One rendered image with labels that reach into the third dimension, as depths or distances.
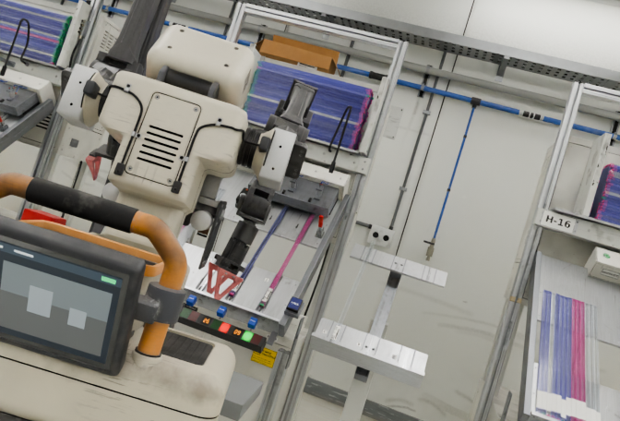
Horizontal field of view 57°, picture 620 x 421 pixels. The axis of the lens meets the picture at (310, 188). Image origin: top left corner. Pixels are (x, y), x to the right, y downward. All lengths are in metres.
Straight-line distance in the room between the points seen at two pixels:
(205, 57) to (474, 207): 2.80
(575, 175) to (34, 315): 2.15
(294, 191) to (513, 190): 1.92
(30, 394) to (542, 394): 1.47
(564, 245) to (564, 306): 0.39
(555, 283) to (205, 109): 1.53
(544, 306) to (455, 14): 2.43
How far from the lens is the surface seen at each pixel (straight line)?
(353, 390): 1.99
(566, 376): 2.02
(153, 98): 1.19
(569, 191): 2.54
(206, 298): 1.95
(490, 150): 3.87
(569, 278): 2.33
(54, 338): 0.83
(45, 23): 3.02
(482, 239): 3.80
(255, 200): 1.48
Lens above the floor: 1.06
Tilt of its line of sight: 3 degrees up
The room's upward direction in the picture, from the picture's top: 18 degrees clockwise
